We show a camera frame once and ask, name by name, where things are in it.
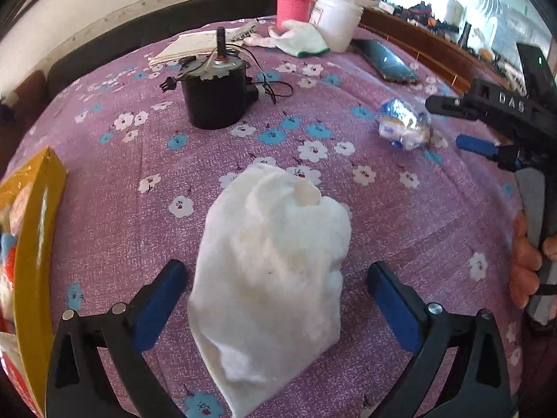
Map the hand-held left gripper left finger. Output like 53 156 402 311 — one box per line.
46 259 189 418

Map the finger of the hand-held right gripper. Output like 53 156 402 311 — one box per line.
425 91 477 122
455 134 525 171

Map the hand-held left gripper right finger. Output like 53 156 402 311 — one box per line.
367 261 512 418

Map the white soft cloth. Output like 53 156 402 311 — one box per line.
188 163 353 418

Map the yellow cellophane snack bag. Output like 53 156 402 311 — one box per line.
0 146 68 418

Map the person's right hand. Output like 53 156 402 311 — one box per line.
510 212 557 311

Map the small blue and white packet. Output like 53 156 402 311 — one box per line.
375 98 436 152

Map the brown wooden window ledge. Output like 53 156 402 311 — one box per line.
322 0 523 94

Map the purple floral tablecloth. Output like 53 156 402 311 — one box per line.
0 15 529 418

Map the black smartphone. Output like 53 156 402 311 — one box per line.
352 38 421 84

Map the white plastic jar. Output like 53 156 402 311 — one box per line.
310 0 364 53

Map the white work glove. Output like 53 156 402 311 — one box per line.
243 20 331 58

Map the black electric motor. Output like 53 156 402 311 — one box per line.
162 27 294 130

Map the brown armchair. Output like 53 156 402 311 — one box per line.
0 72 49 177

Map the white notebook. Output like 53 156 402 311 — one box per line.
148 25 257 67

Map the black sofa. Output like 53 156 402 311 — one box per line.
46 0 279 102

